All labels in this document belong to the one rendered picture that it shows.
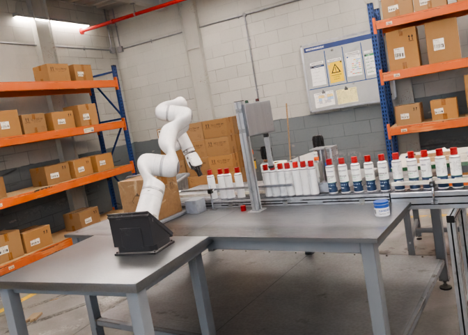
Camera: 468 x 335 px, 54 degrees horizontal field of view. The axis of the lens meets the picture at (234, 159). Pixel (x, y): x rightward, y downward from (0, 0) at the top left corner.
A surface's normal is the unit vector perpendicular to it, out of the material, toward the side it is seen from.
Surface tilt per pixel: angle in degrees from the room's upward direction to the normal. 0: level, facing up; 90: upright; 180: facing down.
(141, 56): 90
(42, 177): 90
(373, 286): 90
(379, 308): 90
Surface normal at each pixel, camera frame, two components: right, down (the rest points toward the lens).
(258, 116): 0.36, 0.04
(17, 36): 0.89, -0.11
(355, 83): -0.44, 0.16
